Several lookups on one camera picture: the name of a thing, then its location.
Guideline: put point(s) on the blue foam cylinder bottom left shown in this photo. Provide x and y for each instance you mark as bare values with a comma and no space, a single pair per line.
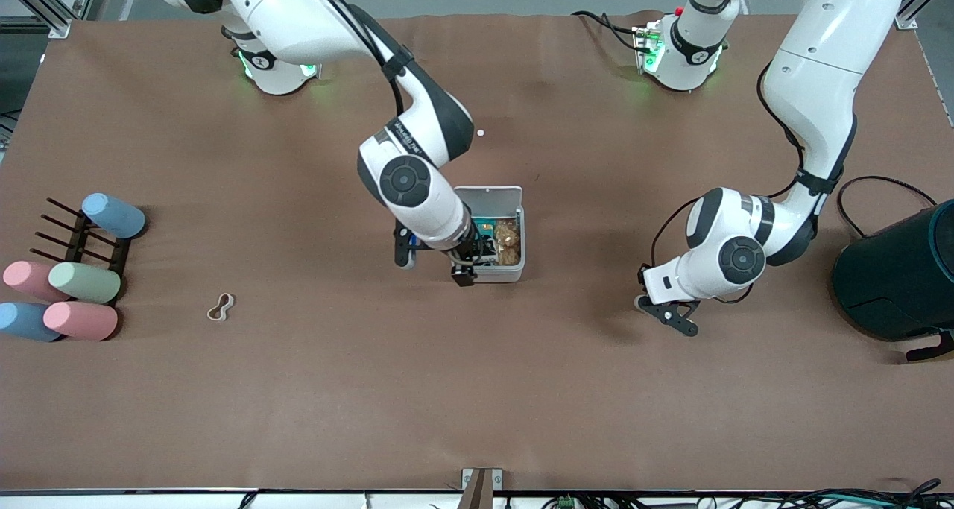
22,321

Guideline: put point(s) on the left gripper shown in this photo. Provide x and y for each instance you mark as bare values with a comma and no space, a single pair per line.
639,276

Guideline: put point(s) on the brown table cover sheet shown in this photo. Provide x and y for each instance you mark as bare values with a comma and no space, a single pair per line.
373,390

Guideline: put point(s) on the pink plastic cup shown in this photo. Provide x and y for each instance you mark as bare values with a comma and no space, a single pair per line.
26,279

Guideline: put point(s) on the aluminium frame profile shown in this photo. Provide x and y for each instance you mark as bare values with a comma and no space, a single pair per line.
45,10
905,21

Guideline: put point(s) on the blue plastic cup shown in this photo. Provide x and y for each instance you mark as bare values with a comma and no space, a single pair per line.
115,217

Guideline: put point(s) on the metal bracket with brown strip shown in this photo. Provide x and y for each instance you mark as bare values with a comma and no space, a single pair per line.
481,490

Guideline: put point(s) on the beige rubber band loop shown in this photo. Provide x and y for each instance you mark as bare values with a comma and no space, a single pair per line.
221,307

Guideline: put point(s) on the green foam cylinder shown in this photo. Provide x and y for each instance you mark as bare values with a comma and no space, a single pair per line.
86,282

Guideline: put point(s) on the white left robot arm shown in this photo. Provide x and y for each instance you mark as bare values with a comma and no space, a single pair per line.
820,62

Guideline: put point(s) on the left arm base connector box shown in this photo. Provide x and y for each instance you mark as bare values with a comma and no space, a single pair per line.
648,47

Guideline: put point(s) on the brown crumpled wrapper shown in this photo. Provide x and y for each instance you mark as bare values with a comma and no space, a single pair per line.
508,242

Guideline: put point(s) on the teal packet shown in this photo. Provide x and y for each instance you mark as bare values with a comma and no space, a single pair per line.
492,222

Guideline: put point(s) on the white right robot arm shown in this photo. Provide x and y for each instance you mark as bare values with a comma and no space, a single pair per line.
406,181

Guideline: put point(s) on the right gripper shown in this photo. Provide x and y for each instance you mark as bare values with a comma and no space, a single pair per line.
471,252

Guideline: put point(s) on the pink foam cylinder front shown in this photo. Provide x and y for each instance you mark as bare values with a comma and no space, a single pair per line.
80,320

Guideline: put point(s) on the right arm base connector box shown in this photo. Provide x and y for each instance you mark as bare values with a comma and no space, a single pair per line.
311,69

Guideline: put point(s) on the white square lidded bin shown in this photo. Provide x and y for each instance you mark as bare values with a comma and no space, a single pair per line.
488,198

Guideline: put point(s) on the black peg cup rack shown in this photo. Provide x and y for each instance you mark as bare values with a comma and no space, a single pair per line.
77,244

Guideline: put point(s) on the dark teal round trash can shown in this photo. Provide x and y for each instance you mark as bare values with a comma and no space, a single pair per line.
894,278

